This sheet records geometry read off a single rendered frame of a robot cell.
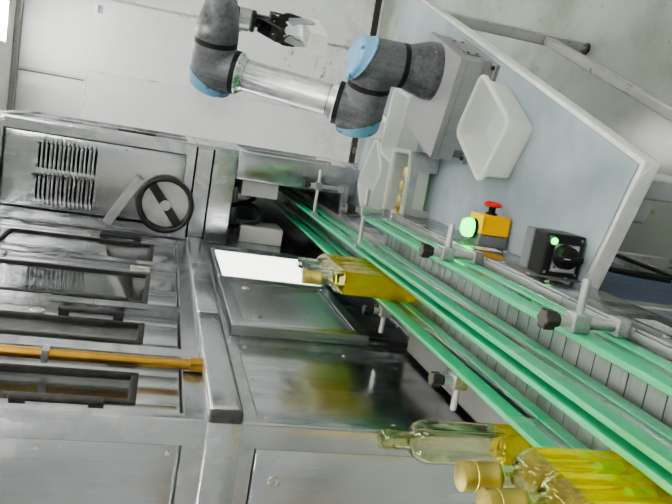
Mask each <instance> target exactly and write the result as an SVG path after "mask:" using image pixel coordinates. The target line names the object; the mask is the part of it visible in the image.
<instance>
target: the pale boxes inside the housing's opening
mask: <svg viewBox="0 0 672 504"><path fill-rule="evenodd" d="M278 189H279V185H274V184H268V183H261V182H254V181H247V180H241V179H239V181H238V188H237V191H238V192H239V193H240V194H241V195H245V196H252V197H259V198H266V199H273V200H277V196H278ZM249 222H253V220H245V219H238V218H237V220H236V224H239V228H235V235H236V237H237V239H238V241H240V242H248V243H256V244H264V245H272V246H281V242H282V236H283V230H282V229H281V228H280V227H279V226H278V225H277V224H275V223H268V222H260V223H258V224H256V225H248V224H243V223H249Z"/></svg>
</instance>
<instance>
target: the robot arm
mask: <svg viewBox="0 0 672 504"><path fill-rule="evenodd" d="M276 14H277V15H279V16H276ZM286 21H288V22H289V23H290V24H291V25H292V26H296V25H298V24H301V25H315V22H313V21H312V20H310V19H308V18H305V17H302V16H297V15H295V14H292V13H284V14H282V13H278V12H273V11H270V14H269V16H267V15H262V14H258V13H257V11H256V10H252V9H251V8H246V7H241V6H238V0H205V2H204V5H203V7H202V9H201V12H200V14H199V17H198V20H197V23H196V26H195V32H194V41H193V49H192V57H191V63H190V66H189V68H190V76H189V79H190V82H191V84H192V85H193V87H194V88H196V89H197V90H198V91H200V92H202V93H204V94H206V95H209V96H212V97H219V98H225V97H227V96H229V94H230V93H231V94H236V93H238V92H240V91H244V92H247V93H250V94H254V95H257V96H261V97H264V98H267V99H271V100H274V101H278V102H281V103H284V104H288V105H291V106H295V107H298V108H301V109H305V110H308V111H312V112H315V113H318V114H322V115H325V116H326V118H327V119H328V121H329V123H333V124H336V125H335V127H336V130H337V132H339V133H341V134H342V135H345V136H348V137H353V138H366V137H370V136H373V135H374V134H376V133H377V131H378V129H379V126H380V123H381V122H382V119H383V118H382V117H383V113H384V110H385V107H386V103H387V100H388V96H389V93H390V89H391V87H395V88H400V89H403V90H405V91H407V92H409V93H410V94H412V95H414V96H416V97H418V98H419V99H423V100H431V99H432V98H433V97H434V96H435V94H436V92H437V91H438V88H439V86H440V83H441V80H442V77H443V73H444V67H445V50H444V46H443V45H442V43H439V42H434V41H430V42H422V43H415V44H409V43H404V42H399V41H394V40H389V39H384V38H379V37H377V36H367V35H361V36H359V37H357V38H356V39H355V40H354V42H353V43H352V45H351V47H350V49H349V51H348V54H347V57H346V60H345V66H344V76H345V78H347V79H348V81H347V82H344V81H339V82H338V83H336V84H331V83H327V82H324V81H320V80H317V79H313V78H310V77H307V76H303V75H300V74H296V73H293V72H290V71H286V70H283V69H279V68H276V67H273V66H269V65H266V64H262V63H259V62H255V61H252V60H249V59H248V57H247V55H246V53H245V52H242V51H239V50H237V46H238V39H239V32H242V30H243V31H246V32H248V31H249V32H254V29H255V27H257V32H259V33H260V34H262V35H264V36H266V37H267V38H269V39H271V40H272V41H274V42H278V43H279V44H281V45H283V46H288V47H305V46H304V44H303V42H302V41H301V40H299V39H295V38H294V37H293V36H292V35H288V36H284V35H286V33H285V28H286V27H287V26H288V24H287V23H286ZM283 36H284V37H283Z"/></svg>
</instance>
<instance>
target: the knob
mask: <svg viewBox="0 0 672 504"><path fill-rule="evenodd" d="M583 261H584V259H582V258H579V253H578V251H577V250H576V249H574V248H573V247H571V246H569V245H561V246H559V247H558V248H556V250H555V251H554V253H553V263H554V265H555V266H556V267H558V268H560V269H566V270H570V269H573V268H574V267H576V265H577V264H583Z"/></svg>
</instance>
